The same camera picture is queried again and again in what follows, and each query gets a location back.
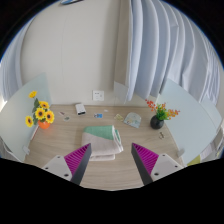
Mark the white pleated curtain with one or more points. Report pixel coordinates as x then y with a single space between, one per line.
166 46
10 70

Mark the orange round vase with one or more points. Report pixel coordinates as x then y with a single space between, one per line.
44 125

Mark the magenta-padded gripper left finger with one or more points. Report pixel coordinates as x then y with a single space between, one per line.
77 159

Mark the beige towel with green trim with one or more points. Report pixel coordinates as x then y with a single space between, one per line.
101 141

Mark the frosted glass desk partition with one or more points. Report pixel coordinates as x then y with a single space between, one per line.
16 113
190 123

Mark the small green sticker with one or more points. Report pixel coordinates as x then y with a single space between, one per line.
66 118

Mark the white wall socket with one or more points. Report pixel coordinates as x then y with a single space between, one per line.
98 95

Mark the fan-shaped light blue card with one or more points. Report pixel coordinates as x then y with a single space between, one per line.
132 120

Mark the pale yellow sticker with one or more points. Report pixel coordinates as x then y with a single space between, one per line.
118 117

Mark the orange and green artificial flowers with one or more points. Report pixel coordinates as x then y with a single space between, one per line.
162 112

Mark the grey panel under curtain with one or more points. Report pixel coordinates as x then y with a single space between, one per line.
120 91

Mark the small metal trinket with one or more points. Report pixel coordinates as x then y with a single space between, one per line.
161 135

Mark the small white power bank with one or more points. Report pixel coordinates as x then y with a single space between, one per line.
80 109

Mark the black round vase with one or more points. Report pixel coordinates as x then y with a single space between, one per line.
156 123

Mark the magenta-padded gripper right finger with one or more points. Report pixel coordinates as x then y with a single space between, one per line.
146 159

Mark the artificial sunflower bouquet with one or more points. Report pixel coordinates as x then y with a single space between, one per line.
40 114

